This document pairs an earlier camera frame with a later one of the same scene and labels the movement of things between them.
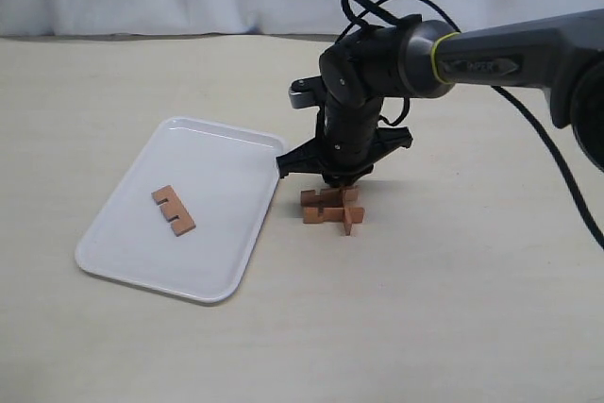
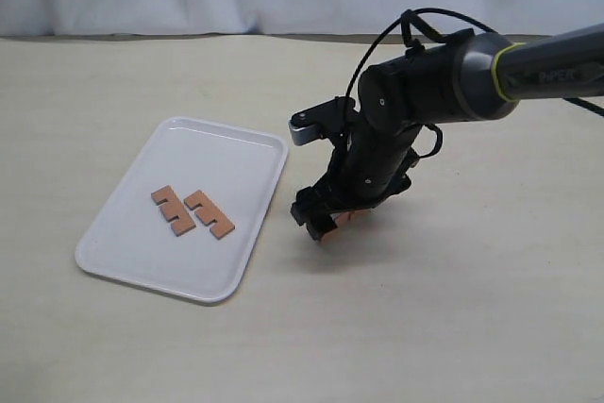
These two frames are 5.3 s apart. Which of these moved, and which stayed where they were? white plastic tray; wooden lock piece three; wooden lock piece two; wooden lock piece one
Moved: wooden lock piece three; wooden lock piece two
Stayed: white plastic tray; wooden lock piece one
